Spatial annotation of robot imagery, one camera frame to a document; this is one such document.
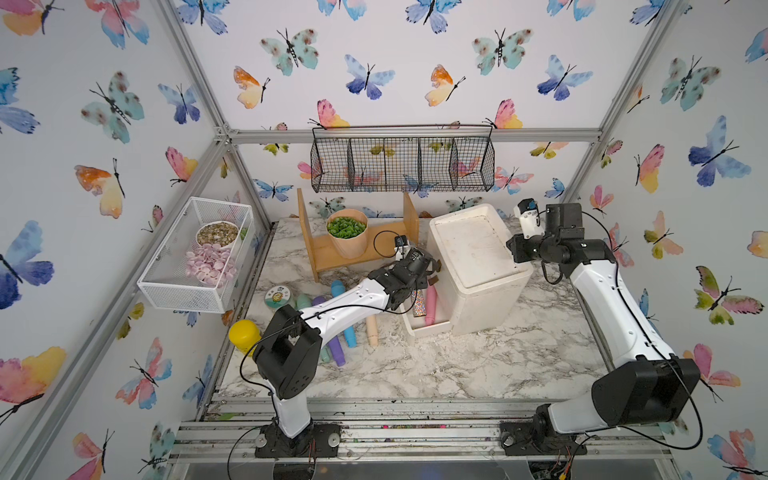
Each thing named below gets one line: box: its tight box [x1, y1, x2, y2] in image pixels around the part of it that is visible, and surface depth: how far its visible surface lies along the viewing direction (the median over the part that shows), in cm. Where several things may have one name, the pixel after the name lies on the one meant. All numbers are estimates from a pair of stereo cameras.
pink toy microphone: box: [425, 285, 437, 326], surface depth 96 cm
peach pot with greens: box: [326, 209, 369, 259], surface depth 95 cm
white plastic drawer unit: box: [404, 203, 533, 339], surface depth 84 cm
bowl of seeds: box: [196, 220, 239, 249], surface depth 72 cm
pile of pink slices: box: [186, 243, 237, 289], surface depth 65 cm
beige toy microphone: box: [366, 314, 378, 346], surface depth 92 cm
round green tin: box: [264, 285, 291, 312], surface depth 93 cm
